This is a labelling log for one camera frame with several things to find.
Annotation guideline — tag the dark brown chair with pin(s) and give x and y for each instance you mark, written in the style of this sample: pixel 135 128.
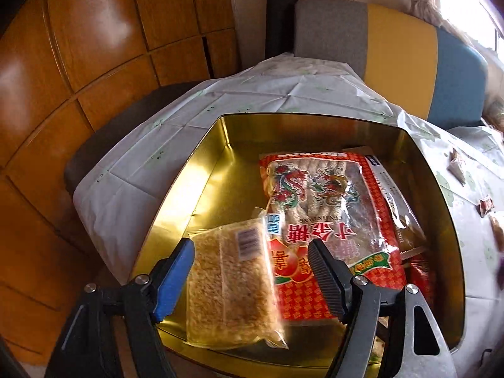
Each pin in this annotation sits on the dark brown chair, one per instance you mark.
pixel 118 126

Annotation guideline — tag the clear rice crisp packet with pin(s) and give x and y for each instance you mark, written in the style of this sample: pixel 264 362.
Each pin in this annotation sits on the clear rice crisp packet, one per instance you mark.
pixel 228 291

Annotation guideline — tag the white pastry packet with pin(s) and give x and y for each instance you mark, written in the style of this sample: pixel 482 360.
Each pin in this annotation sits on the white pastry packet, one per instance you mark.
pixel 456 165

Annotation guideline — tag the wooden wardrobe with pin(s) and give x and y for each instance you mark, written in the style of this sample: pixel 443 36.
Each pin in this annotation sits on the wooden wardrobe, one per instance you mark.
pixel 78 47

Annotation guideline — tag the gold tin box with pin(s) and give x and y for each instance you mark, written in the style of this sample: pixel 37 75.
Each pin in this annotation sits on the gold tin box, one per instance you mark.
pixel 220 189

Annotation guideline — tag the pale cloud-print tablecloth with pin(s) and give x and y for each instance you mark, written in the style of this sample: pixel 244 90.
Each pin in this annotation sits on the pale cloud-print tablecloth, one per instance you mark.
pixel 130 173

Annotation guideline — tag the large red candy bag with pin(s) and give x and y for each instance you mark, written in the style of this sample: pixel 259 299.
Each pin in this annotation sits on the large red candy bag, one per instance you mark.
pixel 315 197

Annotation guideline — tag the black rolled mat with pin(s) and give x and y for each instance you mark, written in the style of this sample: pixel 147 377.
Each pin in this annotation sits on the black rolled mat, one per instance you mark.
pixel 279 19

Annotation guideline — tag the long white snack packet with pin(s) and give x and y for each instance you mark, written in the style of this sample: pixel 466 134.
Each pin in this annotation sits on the long white snack packet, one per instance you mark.
pixel 390 193

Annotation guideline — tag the small red candy packet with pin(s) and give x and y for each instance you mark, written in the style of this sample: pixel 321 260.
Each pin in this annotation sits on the small red candy packet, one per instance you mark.
pixel 486 206

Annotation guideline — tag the window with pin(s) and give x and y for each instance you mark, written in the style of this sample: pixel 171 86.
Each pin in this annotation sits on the window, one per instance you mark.
pixel 472 8

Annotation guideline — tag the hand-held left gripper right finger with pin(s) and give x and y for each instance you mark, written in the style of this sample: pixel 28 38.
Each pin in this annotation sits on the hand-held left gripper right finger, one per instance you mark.
pixel 327 279

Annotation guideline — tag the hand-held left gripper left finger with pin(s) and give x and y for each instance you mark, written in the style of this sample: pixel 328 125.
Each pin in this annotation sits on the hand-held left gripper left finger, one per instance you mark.
pixel 175 279

